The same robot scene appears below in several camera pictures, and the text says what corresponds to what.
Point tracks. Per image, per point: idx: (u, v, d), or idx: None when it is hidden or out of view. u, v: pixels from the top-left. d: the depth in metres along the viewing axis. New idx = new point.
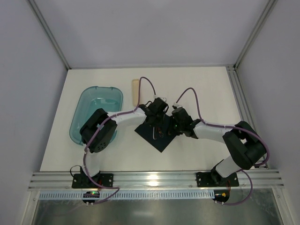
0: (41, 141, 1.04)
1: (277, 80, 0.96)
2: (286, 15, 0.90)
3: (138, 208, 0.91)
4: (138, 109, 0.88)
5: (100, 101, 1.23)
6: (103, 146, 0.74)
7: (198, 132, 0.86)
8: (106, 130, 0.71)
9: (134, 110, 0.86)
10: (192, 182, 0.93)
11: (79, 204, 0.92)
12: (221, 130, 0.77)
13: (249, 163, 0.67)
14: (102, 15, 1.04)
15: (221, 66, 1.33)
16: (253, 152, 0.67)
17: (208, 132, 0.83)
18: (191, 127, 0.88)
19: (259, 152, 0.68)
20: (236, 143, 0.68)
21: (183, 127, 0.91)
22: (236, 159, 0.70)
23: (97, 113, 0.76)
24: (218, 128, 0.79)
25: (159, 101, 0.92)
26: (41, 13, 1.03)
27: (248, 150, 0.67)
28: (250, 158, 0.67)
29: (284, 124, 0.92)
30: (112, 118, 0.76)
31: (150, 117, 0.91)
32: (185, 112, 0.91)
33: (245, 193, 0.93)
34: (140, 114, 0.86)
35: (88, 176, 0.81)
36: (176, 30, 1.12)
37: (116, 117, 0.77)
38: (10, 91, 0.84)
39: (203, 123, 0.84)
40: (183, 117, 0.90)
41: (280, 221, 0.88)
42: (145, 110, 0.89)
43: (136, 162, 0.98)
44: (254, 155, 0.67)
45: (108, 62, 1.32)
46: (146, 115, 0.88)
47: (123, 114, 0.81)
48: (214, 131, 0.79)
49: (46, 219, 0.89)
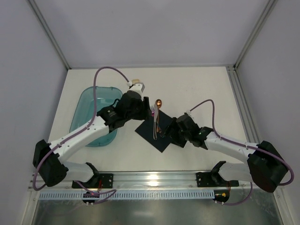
0: (41, 141, 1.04)
1: (278, 80, 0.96)
2: (286, 14, 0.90)
3: (138, 208, 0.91)
4: (98, 118, 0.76)
5: (100, 101, 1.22)
6: (58, 178, 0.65)
7: (209, 146, 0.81)
8: (48, 165, 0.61)
9: (87, 127, 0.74)
10: (192, 182, 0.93)
11: (79, 203, 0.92)
12: (243, 151, 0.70)
13: (272, 186, 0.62)
14: (102, 15, 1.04)
15: (221, 66, 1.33)
16: (276, 174, 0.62)
17: (222, 148, 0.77)
18: (199, 138, 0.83)
19: (281, 173, 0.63)
20: (261, 168, 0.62)
21: (192, 137, 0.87)
22: (258, 180, 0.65)
23: (37, 148, 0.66)
24: (239, 147, 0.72)
25: (126, 100, 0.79)
26: (40, 13, 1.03)
27: (271, 172, 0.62)
28: (273, 181, 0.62)
29: (284, 125, 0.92)
30: (54, 151, 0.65)
31: (116, 122, 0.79)
32: (191, 120, 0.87)
33: (245, 193, 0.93)
34: (97, 128, 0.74)
35: (81, 185, 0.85)
36: (176, 30, 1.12)
37: (61, 147, 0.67)
38: (10, 91, 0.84)
39: (217, 137, 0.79)
40: (190, 126, 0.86)
41: (280, 221, 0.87)
42: (108, 116, 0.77)
43: (136, 162, 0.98)
44: (277, 177, 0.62)
45: (108, 62, 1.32)
46: (109, 121, 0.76)
47: (71, 138, 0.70)
48: (233, 149, 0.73)
49: (46, 219, 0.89)
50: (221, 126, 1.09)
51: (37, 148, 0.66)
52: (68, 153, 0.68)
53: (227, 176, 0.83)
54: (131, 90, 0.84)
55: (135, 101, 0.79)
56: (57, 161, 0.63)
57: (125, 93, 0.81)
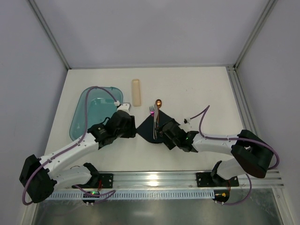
0: (41, 142, 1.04)
1: (278, 81, 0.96)
2: (286, 15, 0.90)
3: (138, 208, 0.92)
4: (88, 135, 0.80)
5: (100, 101, 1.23)
6: (45, 194, 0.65)
7: (198, 147, 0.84)
8: (38, 180, 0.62)
9: (78, 143, 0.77)
10: (192, 182, 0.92)
11: (79, 204, 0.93)
12: (226, 143, 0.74)
13: (263, 172, 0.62)
14: (102, 15, 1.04)
15: (221, 66, 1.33)
16: (263, 159, 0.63)
17: (209, 146, 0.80)
18: (188, 143, 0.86)
19: (267, 156, 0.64)
20: (246, 155, 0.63)
21: (180, 143, 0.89)
22: (248, 169, 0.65)
23: (27, 162, 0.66)
24: (222, 141, 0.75)
25: (116, 118, 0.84)
26: (41, 13, 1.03)
27: (257, 158, 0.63)
28: (261, 165, 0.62)
29: (284, 125, 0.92)
30: (44, 166, 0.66)
31: (106, 139, 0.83)
32: (177, 127, 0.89)
33: (245, 193, 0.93)
34: (87, 144, 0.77)
35: (78, 187, 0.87)
36: (176, 31, 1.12)
37: (51, 163, 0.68)
38: (11, 91, 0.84)
39: (203, 138, 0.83)
40: (176, 133, 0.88)
41: (280, 221, 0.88)
42: (98, 133, 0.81)
43: (135, 162, 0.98)
44: (265, 162, 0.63)
45: (108, 62, 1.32)
46: (98, 138, 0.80)
47: (61, 153, 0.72)
48: (217, 145, 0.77)
49: (46, 218, 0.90)
50: (221, 126, 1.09)
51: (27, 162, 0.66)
52: (58, 168, 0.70)
53: (226, 175, 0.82)
54: (122, 110, 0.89)
55: (125, 119, 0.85)
56: (47, 176, 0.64)
57: (116, 112, 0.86)
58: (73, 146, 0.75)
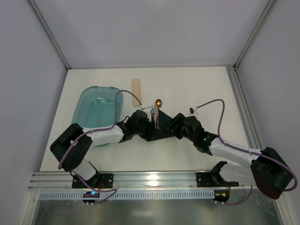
0: (41, 142, 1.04)
1: (278, 80, 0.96)
2: (286, 15, 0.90)
3: (138, 208, 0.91)
4: (116, 126, 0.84)
5: (100, 101, 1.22)
6: (74, 165, 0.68)
7: (214, 151, 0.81)
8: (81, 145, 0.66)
9: (111, 128, 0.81)
10: (192, 182, 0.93)
11: (79, 204, 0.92)
12: (246, 157, 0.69)
13: (277, 193, 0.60)
14: (102, 15, 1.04)
15: (221, 67, 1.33)
16: (280, 180, 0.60)
17: (227, 154, 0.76)
18: (205, 144, 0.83)
19: (287, 179, 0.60)
20: (263, 172, 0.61)
21: (197, 142, 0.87)
22: (262, 186, 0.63)
23: (70, 128, 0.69)
24: (242, 153, 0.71)
25: (135, 116, 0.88)
26: (40, 13, 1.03)
27: (274, 178, 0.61)
28: (277, 187, 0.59)
29: (285, 124, 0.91)
30: (87, 134, 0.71)
31: (127, 135, 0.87)
32: (200, 125, 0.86)
33: (245, 193, 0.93)
34: (117, 131, 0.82)
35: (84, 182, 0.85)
36: (176, 30, 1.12)
37: (92, 133, 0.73)
38: (10, 91, 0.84)
39: (221, 143, 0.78)
40: (197, 131, 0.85)
41: (280, 221, 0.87)
42: (122, 128, 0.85)
43: (136, 162, 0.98)
44: (282, 184, 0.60)
45: (108, 62, 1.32)
46: (123, 132, 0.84)
47: (100, 130, 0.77)
48: (236, 155, 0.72)
49: (46, 219, 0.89)
50: (221, 126, 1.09)
51: (70, 128, 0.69)
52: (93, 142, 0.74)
53: (228, 177, 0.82)
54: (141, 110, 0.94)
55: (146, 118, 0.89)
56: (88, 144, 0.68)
57: (135, 111, 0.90)
58: (107, 128, 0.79)
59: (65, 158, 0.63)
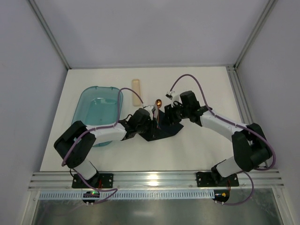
0: (41, 142, 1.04)
1: (278, 80, 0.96)
2: (286, 15, 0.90)
3: (138, 208, 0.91)
4: (119, 124, 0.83)
5: (100, 101, 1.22)
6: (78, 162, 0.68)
7: (204, 123, 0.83)
8: (85, 142, 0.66)
9: (114, 125, 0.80)
10: (192, 182, 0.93)
11: (79, 204, 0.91)
12: (231, 128, 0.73)
13: (250, 166, 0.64)
14: (102, 15, 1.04)
15: (221, 66, 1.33)
16: (257, 155, 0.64)
17: (215, 126, 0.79)
18: (197, 113, 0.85)
19: (263, 156, 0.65)
20: (243, 144, 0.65)
21: (190, 112, 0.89)
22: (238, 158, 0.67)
23: (74, 125, 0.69)
24: (228, 124, 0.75)
25: (138, 115, 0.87)
26: (40, 13, 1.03)
27: (251, 152, 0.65)
28: (252, 160, 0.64)
29: (285, 124, 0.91)
30: (90, 131, 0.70)
31: (130, 133, 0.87)
32: (195, 97, 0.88)
33: (245, 193, 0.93)
34: (120, 129, 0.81)
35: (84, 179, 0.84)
36: (176, 30, 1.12)
37: (96, 131, 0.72)
38: (11, 91, 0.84)
39: (212, 116, 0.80)
40: (191, 102, 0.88)
41: (280, 221, 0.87)
42: (124, 126, 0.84)
43: (135, 162, 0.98)
44: (258, 159, 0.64)
45: (108, 62, 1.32)
46: (126, 131, 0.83)
47: (103, 127, 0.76)
48: (222, 126, 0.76)
49: (46, 219, 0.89)
50: None
51: (73, 125, 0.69)
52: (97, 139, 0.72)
53: (226, 172, 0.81)
54: (143, 108, 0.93)
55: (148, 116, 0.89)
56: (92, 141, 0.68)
57: (138, 109, 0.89)
58: (110, 126, 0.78)
59: (69, 155, 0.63)
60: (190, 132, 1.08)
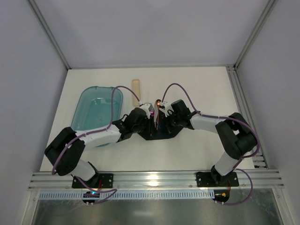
0: (41, 142, 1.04)
1: (277, 80, 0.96)
2: (286, 15, 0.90)
3: (138, 208, 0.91)
4: (113, 126, 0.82)
5: (101, 101, 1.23)
6: (70, 168, 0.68)
7: (194, 123, 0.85)
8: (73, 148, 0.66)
9: (107, 128, 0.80)
10: (192, 182, 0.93)
11: (79, 204, 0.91)
12: (215, 120, 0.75)
13: (239, 153, 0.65)
14: (102, 15, 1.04)
15: (221, 66, 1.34)
16: (243, 142, 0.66)
17: (203, 123, 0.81)
18: (188, 118, 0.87)
19: (250, 142, 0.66)
20: (228, 132, 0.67)
21: (180, 118, 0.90)
22: (227, 147, 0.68)
23: (63, 131, 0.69)
24: (212, 118, 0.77)
25: (133, 115, 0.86)
26: (40, 13, 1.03)
27: (238, 139, 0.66)
28: (241, 147, 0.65)
29: (284, 124, 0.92)
30: (80, 138, 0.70)
31: (125, 134, 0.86)
32: (184, 104, 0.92)
33: (245, 193, 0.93)
34: (114, 132, 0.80)
35: (81, 180, 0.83)
36: (176, 30, 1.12)
37: (86, 137, 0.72)
38: (10, 91, 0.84)
39: (199, 115, 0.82)
40: (181, 108, 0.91)
41: (280, 221, 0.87)
42: (120, 128, 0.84)
43: (135, 162, 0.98)
44: (246, 146, 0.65)
45: (108, 62, 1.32)
46: (121, 132, 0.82)
47: (94, 131, 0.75)
48: (208, 122, 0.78)
49: (46, 219, 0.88)
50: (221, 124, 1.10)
51: (63, 132, 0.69)
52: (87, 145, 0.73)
53: (223, 170, 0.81)
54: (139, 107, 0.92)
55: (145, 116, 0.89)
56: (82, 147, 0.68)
57: (133, 109, 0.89)
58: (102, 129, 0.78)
59: (58, 162, 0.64)
60: (190, 132, 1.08)
